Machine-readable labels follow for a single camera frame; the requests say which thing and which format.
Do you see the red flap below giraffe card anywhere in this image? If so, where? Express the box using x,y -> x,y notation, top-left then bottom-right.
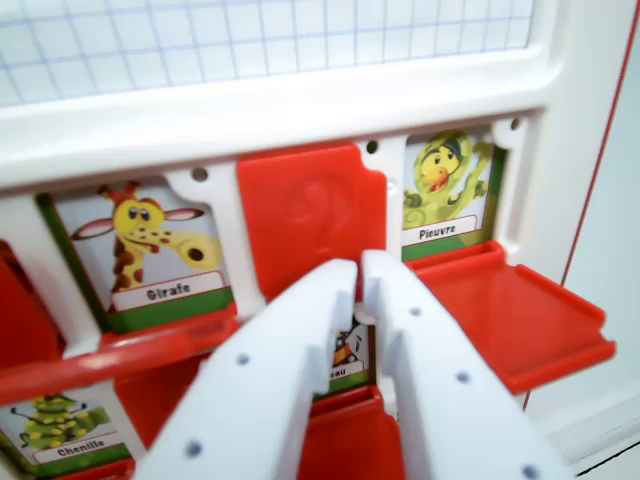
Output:
0,314 -> 240,409

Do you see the red flap below crow card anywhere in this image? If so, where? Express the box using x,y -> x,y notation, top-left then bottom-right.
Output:
295,383 -> 407,480

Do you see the red and white game board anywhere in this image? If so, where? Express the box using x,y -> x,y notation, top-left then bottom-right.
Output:
0,0 -> 640,480

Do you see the red flap below octopus card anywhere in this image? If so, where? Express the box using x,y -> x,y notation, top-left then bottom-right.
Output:
405,239 -> 618,396

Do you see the giraffe picture card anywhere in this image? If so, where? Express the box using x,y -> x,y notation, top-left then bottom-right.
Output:
35,178 -> 236,335

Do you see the thin black cable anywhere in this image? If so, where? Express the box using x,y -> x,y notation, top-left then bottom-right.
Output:
574,449 -> 640,476

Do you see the green octopus picture card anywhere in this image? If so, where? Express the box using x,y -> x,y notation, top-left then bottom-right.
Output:
401,129 -> 507,264

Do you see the red flap with question mark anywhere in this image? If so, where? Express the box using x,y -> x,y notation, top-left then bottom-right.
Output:
236,141 -> 389,307

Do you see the black crow picture card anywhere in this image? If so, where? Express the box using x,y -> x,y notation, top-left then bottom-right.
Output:
322,312 -> 377,399

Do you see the green caterpillar picture card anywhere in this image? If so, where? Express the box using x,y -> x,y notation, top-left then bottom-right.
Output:
0,393 -> 132,479

